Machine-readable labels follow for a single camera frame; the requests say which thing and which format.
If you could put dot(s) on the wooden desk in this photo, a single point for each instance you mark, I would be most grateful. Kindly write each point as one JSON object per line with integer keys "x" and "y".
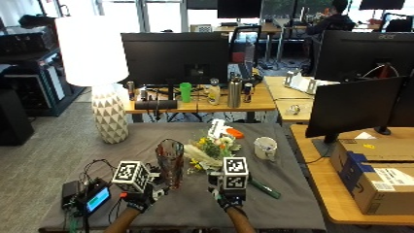
{"x": 289, "y": 93}
{"x": 224, "y": 105}
{"x": 328, "y": 187}

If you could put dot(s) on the black office chair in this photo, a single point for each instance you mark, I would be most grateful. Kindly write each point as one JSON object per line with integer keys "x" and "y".
{"x": 245, "y": 42}
{"x": 397, "y": 22}

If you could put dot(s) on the black cabinet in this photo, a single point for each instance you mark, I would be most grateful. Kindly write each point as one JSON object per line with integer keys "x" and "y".
{"x": 12, "y": 118}

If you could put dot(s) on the clear plastic bottle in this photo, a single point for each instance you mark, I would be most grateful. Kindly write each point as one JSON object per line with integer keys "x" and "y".
{"x": 213, "y": 92}

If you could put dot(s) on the orange plastic object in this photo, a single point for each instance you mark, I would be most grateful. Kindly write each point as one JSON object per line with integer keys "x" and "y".
{"x": 235, "y": 132}

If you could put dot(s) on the black speaker bar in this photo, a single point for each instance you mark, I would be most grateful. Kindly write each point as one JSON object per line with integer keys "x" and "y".
{"x": 156, "y": 104}

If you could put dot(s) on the stainless steel bottle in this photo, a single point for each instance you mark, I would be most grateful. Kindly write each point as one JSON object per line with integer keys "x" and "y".
{"x": 235, "y": 91}

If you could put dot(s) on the black equipment rack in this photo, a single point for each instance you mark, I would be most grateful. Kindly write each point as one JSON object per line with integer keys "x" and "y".
{"x": 32, "y": 71}

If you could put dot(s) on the right glove white marker cube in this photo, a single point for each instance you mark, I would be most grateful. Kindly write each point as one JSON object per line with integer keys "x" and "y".
{"x": 236, "y": 173}

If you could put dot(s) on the black computer monitor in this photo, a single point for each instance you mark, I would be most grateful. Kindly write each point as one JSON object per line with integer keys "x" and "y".
{"x": 239, "y": 8}
{"x": 381, "y": 4}
{"x": 175, "y": 58}
{"x": 352, "y": 108}
{"x": 363, "y": 55}

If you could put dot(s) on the flower bouquet with green stems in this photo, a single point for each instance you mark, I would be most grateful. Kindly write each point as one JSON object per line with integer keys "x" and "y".
{"x": 211, "y": 150}

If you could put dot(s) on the green plastic cup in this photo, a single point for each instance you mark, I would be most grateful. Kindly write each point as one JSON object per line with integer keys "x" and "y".
{"x": 186, "y": 92}

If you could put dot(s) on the person's right hand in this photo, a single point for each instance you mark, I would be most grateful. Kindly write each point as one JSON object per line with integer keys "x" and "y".
{"x": 231, "y": 200}

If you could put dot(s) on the left glove white marker cube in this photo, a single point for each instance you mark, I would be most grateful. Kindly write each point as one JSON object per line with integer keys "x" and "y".
{"x": 131, "y": 176}

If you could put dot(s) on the grey table cloth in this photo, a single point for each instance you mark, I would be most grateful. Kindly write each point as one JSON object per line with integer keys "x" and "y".
{"x": 194, "y": 207}

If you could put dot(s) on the clear glass vase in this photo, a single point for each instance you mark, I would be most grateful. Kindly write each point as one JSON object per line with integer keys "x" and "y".
{"x": 171, "y": 163}

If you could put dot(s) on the flat cardboard box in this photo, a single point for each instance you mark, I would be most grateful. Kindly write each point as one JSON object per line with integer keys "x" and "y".
{"x": 380, "y": 149}

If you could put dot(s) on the glove white marker cube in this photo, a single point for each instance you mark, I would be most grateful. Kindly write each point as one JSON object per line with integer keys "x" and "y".
{"x": 236, "y": 173}
{"x": 131, "y": 176}

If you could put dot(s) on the shiny crumpled wrapper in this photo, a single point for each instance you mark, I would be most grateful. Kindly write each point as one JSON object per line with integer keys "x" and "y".
{"x": 295, "y": 109}

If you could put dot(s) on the white mug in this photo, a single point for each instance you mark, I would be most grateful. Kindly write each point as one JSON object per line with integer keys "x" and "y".
{"x": 264, "y": 148}

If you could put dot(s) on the dark drink can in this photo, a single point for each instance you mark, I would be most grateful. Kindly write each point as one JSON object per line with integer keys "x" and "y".
{"x": 131, "y": 90}
{"x": 248, "y": 93}

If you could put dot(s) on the large cardboard box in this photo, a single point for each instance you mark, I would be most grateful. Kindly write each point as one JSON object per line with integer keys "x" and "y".
{"x": 380, "y": 187}

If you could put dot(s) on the white plastic device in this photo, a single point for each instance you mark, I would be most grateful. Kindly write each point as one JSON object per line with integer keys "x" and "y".
{"x": 301, "y": 82}

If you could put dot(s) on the white lamp with patterned base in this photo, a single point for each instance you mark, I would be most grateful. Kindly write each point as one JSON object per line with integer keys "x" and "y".
{"x": 98, "y": 58}

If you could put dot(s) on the person's left hand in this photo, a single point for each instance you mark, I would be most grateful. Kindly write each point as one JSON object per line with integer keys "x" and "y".
{"x": 140, "y": 203}

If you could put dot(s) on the black power adapter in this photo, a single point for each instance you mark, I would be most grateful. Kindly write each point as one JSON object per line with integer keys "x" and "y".
{"x": 70, "y": 191}

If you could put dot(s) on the black device with blue screen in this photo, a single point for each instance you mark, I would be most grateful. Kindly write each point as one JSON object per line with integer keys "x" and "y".
{"x": 96, "y": 199}

